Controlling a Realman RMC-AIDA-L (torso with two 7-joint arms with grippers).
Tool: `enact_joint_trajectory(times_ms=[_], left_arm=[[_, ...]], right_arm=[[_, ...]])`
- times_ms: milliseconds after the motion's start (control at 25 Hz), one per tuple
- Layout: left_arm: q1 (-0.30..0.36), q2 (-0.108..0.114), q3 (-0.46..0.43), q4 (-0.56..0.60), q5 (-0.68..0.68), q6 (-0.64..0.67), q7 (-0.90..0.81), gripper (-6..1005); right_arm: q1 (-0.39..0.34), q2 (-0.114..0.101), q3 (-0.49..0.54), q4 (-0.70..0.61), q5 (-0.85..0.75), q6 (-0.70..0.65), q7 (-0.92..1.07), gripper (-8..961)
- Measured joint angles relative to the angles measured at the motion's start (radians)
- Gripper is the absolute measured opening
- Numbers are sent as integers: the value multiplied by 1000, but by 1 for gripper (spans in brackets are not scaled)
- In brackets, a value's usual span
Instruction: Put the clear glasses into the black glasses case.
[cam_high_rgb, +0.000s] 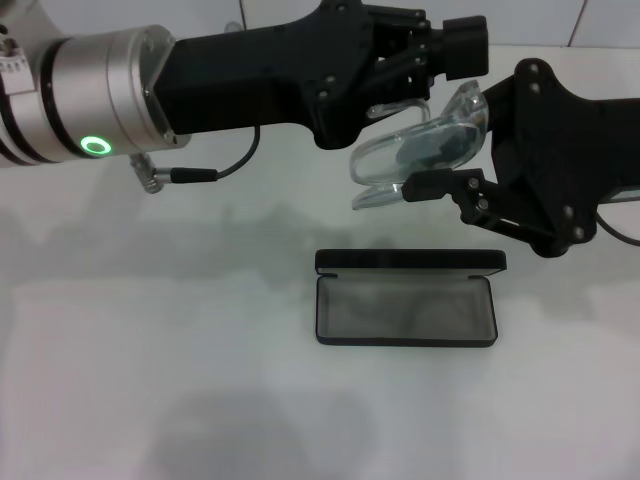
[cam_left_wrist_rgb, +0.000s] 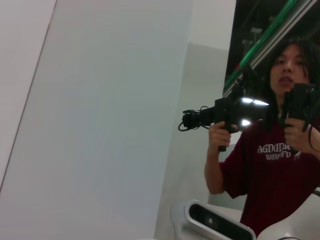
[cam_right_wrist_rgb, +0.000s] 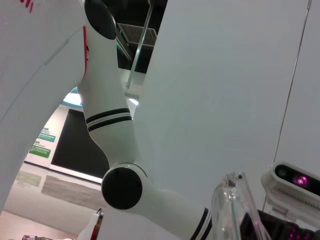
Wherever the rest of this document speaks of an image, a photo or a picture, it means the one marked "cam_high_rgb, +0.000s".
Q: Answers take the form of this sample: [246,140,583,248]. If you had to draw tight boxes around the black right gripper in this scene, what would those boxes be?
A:
[402,57,640,259]

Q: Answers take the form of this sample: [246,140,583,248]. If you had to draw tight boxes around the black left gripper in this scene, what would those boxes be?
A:
[158,0,385,151]

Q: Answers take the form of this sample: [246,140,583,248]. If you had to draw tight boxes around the clear transparent glasses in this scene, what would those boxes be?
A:
[348,81,495,212]

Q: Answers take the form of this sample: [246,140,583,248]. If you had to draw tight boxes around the black glasses case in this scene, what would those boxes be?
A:
[314,248,508,349]

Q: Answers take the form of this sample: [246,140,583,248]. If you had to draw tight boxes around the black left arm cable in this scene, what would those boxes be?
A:
[155,124,262,185]

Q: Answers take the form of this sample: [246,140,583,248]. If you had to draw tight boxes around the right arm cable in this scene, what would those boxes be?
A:
[596,211,640,247]

